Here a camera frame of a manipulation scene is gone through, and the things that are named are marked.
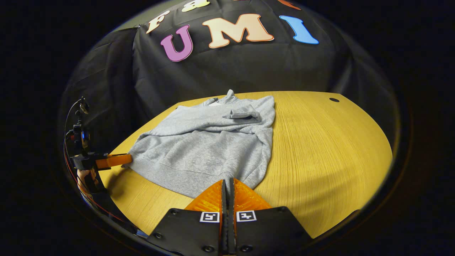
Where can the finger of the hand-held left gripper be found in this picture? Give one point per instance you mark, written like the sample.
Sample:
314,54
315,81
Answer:
113,160

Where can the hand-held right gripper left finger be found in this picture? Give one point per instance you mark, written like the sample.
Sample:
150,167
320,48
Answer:
188,231

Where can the grey sweatshirt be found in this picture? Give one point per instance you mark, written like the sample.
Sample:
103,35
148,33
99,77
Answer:
206,149

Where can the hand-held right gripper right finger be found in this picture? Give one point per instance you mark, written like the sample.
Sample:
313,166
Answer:
270,231

